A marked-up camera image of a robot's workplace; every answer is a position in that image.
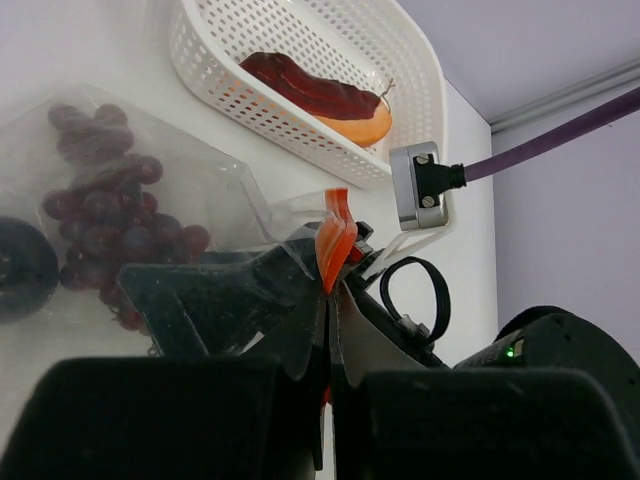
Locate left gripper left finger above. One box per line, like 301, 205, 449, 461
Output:
0, 279, 331, 480

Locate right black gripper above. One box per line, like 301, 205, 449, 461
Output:
345, 221, 450, 368

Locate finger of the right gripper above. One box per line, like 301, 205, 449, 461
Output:
118, 238, 319, 358

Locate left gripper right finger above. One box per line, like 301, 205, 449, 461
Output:
329, 287, 639, 479

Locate fake orange food piece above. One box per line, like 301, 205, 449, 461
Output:
240, 52, 393, 148

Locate fake purple grapes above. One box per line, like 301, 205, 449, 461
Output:
42, 103, 211, 335

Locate clear zip top bag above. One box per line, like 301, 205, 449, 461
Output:
1, 88, 358, 335

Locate fake black food piece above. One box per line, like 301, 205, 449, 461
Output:
1, 216, 59, 324

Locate white perforated plastic basket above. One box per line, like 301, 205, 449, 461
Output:
168, 1, 448, 189

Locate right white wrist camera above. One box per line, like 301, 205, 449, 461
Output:
389, 141, 449, 231

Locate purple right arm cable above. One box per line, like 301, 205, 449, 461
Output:
447, 87, 640, 191

